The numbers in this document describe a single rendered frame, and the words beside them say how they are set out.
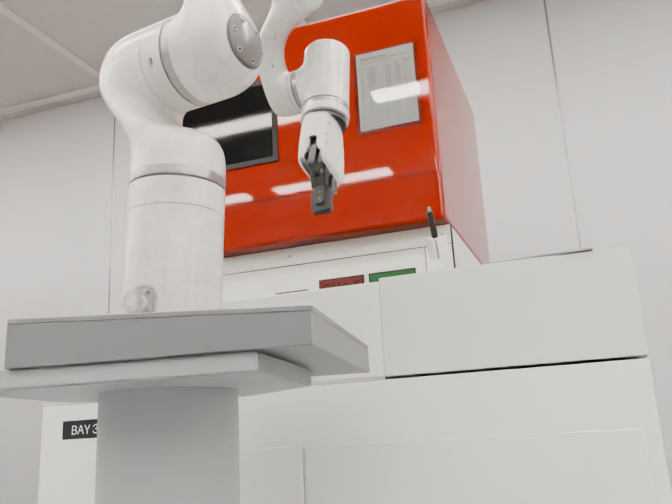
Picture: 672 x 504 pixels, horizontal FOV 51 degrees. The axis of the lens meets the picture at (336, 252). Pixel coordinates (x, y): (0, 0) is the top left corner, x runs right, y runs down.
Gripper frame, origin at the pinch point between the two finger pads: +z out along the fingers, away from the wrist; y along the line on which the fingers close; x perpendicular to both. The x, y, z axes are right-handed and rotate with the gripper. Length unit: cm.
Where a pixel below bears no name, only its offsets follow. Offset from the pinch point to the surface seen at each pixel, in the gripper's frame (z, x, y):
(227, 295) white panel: -12, -49, -57
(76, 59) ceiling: -193, -195, -129
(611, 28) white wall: -174, 66, -174
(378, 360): 27.5, 9.1, -1.3
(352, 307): 19.5, 5.6, 0.4
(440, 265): 2.9, 14.1, -24.1
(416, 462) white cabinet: 41.6, 13.6, -4.0
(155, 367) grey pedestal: 39, -1, 38
